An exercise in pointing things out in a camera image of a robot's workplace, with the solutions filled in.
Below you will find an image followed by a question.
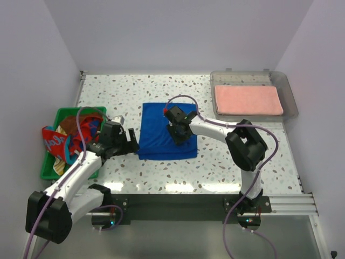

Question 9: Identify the red patterned towel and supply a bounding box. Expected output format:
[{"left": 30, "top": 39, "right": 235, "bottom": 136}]
[{"left": 42, "top": 113, "right": 103, "bottom": 165}]

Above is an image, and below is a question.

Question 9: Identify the green plastic bin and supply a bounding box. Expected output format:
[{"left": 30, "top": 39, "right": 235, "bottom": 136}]
[{"left": 40, "top": 106, "right": 107, "bottom": 180}]

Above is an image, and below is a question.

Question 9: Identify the pink towel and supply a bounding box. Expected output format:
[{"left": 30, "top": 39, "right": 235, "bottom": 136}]
[{"left": 215, "top": 85, "right": 284, "bottom": 116}]

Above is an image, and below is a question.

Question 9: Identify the yellow striped towel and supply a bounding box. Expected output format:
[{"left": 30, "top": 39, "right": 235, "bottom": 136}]
[{"left": 52, "top": 126, "right": 67, "bottom": 176}]

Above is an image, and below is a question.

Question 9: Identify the clear plastic container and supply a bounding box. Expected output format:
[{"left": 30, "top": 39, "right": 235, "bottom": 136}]
[{"left": 210, "top": 70, "right": 299, "bottom": 122}]

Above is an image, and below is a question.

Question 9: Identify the blue towel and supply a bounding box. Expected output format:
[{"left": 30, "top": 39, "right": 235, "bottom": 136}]
[{"left": 136, "top": 103, "right": 198, "bottom": 161}]

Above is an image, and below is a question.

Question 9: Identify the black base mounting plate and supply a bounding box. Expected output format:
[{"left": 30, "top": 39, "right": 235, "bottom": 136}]
[{"left": 79, "top": 193, "right": 272, "bottom": 226}]

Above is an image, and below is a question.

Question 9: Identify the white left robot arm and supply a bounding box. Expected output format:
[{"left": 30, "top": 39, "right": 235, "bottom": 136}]
[{"left": 25, "top": 116, "right": 139, "bottom": 244}]

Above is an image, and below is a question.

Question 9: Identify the brown towel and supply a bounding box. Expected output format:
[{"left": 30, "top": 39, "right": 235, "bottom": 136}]
[{"left": 59, "top": 115, "right": 86, "bottom": 135}]

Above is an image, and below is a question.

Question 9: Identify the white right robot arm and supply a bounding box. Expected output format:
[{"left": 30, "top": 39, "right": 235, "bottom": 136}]
[{"left": 163, "top": 106, "right": 267, "bottom": 212}]

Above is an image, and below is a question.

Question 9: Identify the aluminium frame rail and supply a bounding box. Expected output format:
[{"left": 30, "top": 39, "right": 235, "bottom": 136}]
[{"left": 76, "top": 74, "right": 317, "bottom": 216}]

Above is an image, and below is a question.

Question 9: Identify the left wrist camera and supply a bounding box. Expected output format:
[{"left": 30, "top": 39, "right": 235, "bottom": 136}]
[{"left": 111, "top": 115, "right": 125, "bottom": 126}]

